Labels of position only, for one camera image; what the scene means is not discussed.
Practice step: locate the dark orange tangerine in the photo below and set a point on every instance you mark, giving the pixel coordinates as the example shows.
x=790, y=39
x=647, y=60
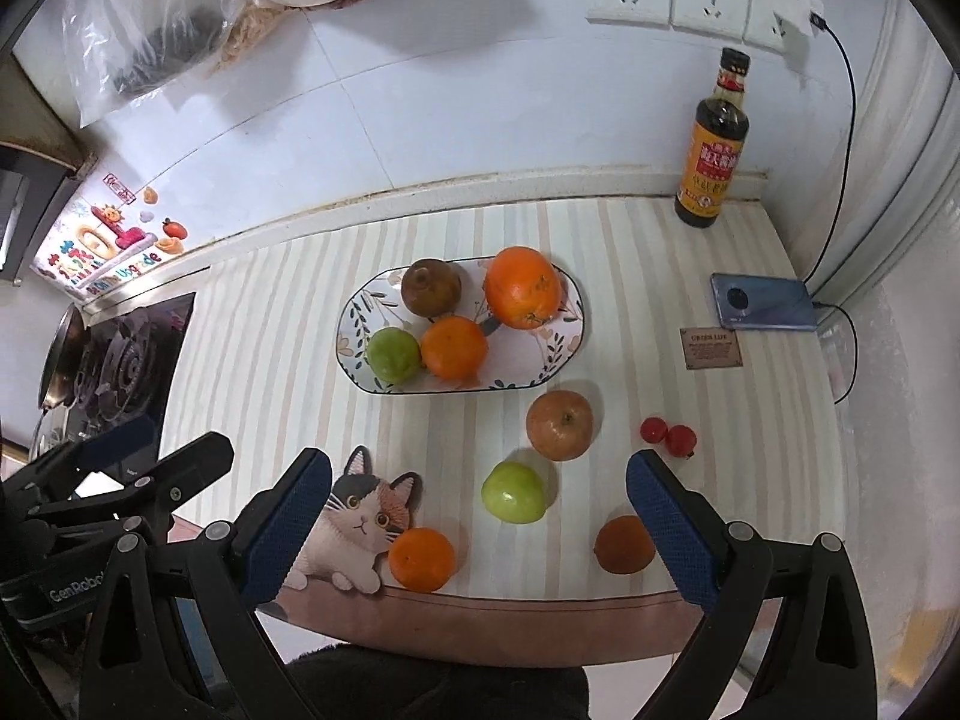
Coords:
x=622, y=546

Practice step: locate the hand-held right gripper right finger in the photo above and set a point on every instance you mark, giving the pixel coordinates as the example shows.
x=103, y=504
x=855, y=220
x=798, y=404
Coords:
x=675, y=532

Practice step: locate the range hood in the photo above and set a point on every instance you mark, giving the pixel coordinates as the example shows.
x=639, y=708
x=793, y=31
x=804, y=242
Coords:
x=30, y=202

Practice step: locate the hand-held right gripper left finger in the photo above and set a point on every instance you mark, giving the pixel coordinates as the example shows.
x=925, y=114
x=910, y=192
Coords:
x=289, y=529

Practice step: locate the red cherry tomato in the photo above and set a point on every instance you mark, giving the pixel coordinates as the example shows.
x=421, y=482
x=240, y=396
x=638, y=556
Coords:
x=653, y=430
x=681, y=441

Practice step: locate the dark soy sauce bottle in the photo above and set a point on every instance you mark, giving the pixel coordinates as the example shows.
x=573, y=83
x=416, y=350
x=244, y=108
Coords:
x=711, y=157

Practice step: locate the striped table mat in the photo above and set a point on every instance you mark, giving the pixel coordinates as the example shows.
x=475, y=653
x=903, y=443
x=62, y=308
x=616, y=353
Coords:
x=262, y=390

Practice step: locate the large green apple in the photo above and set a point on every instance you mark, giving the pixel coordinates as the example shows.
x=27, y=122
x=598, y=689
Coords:
x=514, y=493

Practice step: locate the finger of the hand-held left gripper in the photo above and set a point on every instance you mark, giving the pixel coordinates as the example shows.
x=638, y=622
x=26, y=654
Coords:
x=120, y=442
x=187, y=469

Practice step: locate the metal pot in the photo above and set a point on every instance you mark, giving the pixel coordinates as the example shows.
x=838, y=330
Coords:
x=60, y=352

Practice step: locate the oval floral plate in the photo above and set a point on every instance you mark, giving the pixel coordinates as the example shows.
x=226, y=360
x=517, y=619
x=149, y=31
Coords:
x=525, y=360

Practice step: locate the white charger plug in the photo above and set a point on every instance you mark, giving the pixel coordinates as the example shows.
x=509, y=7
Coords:
x=796, y=19

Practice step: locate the small green apple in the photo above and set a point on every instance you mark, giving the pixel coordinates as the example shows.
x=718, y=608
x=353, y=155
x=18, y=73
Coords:
x=391, y=356

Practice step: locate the brown label patch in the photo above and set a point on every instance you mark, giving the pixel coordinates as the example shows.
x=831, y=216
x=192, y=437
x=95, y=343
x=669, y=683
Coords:
x=710, y=347

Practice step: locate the blue smartphone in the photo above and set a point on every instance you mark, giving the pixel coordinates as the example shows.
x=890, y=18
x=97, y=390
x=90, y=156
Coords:
x=761, y=302

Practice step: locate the black gas stove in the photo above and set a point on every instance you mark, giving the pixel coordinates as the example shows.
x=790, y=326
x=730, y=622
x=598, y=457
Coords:
x=131, y=360

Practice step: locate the small orange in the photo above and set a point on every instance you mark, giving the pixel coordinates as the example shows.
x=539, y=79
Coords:
x=421, y=559
x=454, y=349

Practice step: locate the red apple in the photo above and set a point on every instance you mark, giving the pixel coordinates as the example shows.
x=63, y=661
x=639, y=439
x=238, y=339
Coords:
x=559, y=425

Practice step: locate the clear plastic bag dark contents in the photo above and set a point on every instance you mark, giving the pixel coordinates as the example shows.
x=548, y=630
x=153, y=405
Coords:
x=150, y=45

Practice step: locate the colourful wall stickers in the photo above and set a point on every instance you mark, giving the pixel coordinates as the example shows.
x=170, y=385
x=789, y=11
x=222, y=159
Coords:
x=97, y=244

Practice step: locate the brown round fruit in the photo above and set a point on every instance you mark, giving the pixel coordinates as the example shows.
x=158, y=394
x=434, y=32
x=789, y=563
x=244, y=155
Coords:
x=430, y=289

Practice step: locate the large orange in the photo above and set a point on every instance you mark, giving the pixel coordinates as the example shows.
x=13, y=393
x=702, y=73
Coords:
x=523, y=287

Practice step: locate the cat-shaped coaster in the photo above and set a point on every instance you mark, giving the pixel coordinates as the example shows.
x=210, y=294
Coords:
x=360, y=517

